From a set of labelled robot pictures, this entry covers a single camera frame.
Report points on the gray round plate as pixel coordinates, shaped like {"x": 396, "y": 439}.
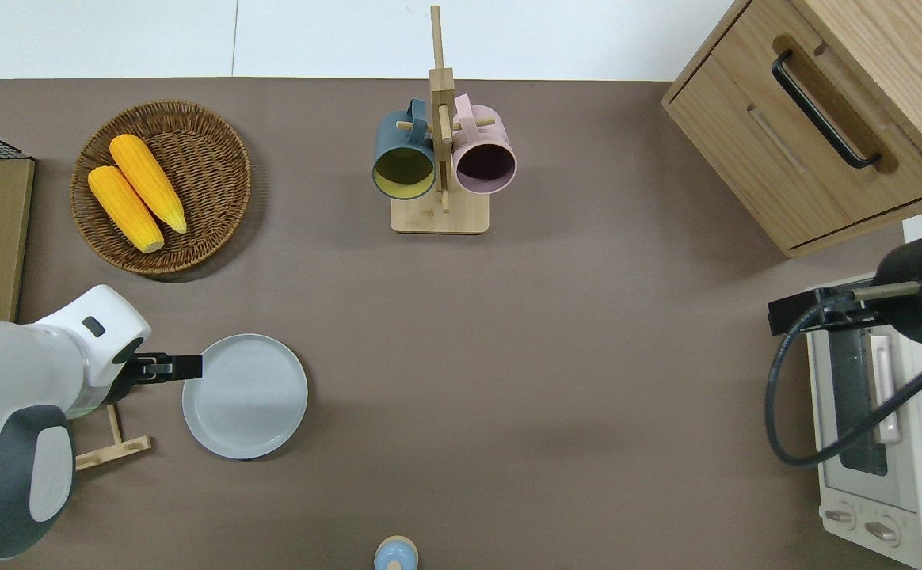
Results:
{"x": 251, "y": 400}

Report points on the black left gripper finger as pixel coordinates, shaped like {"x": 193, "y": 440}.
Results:
{"x": 188, "y": 367}

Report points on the wooden mug tree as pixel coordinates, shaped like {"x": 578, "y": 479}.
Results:
{"x": 441, "y": 218}

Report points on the pink mug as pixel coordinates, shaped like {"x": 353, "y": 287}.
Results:
{"x": 493, "y": 134}

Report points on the wooden drawer cabinet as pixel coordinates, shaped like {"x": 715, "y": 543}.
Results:
{"x": 754, "y": 142}

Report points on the yellow corn cob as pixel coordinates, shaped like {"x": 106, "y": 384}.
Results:
{"x": 148, "y": 182}
{"x": 124, "y": 207}

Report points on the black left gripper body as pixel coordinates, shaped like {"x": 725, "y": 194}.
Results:
{"x": 135, "y": 372}

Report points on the brown wicker basket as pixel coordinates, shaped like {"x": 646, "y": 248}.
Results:
{"x": 200, "y": 170}

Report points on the wooden plate rack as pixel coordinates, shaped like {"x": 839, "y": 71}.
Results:
{"x": 116, "y": 447}

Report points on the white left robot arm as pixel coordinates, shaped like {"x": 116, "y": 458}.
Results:
{"x": 25, "y": 372}

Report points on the dark teal mug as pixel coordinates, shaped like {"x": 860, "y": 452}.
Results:
{"x": 401, "y": 138}

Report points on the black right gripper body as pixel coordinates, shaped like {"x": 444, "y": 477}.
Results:
{"x": 805, "y": 310}

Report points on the white toaster oven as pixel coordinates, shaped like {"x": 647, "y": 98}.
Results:
{"x": 904, "y": 491}

